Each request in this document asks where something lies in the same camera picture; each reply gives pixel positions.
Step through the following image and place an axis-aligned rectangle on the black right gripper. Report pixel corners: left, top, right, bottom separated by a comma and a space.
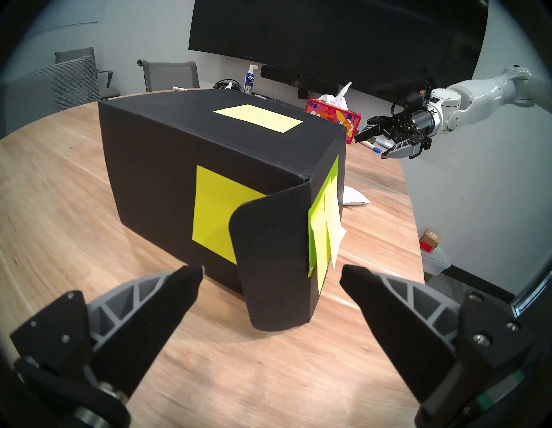
354, 110, 433, 161

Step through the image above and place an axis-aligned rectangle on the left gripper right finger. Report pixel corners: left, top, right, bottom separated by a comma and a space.
340, 264, 535, 415

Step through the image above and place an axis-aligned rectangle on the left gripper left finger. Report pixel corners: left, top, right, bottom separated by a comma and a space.
9, 264, 204, 407

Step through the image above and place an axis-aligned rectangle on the white computer mouse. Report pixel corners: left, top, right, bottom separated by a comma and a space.
342, 188, 370, 206

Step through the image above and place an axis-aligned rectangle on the black cardboard box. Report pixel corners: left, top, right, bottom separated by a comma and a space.
98, 88, 348, 332

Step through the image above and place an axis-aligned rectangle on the colourful red tissue box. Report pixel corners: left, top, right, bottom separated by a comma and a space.
305, 98, 362, 144

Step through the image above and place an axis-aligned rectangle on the white tissue in box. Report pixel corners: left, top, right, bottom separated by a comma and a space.
318, 82, 353, 110

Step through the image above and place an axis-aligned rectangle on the lime green sticky note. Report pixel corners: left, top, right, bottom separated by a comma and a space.
307, 155, 339, 277

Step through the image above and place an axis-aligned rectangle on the clear plastic container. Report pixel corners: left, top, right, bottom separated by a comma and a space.
420, 248, 452, 277

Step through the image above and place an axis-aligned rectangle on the small brown carton red label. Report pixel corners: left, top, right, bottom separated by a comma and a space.
419, 229, 442, 253

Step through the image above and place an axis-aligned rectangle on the pale yellow sticky note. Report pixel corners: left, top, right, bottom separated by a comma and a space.
326, 186, 347, 269
213, 104, 303, 133

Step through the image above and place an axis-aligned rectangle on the chartreuse sticky note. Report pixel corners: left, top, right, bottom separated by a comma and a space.
192, 165, 267, 265

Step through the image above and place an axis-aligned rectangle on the grey fabric chair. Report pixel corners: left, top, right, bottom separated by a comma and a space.
137, 59, 200, 92

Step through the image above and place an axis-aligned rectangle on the grey ribbed mesh chair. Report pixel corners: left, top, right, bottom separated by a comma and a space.
0, 56, 100, 138

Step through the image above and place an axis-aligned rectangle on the grey office chair with armrests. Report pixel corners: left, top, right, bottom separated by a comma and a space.
55, 47, 120, 100

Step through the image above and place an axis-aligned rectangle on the large black wall screen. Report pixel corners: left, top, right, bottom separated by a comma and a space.
188, 0, 490, 102

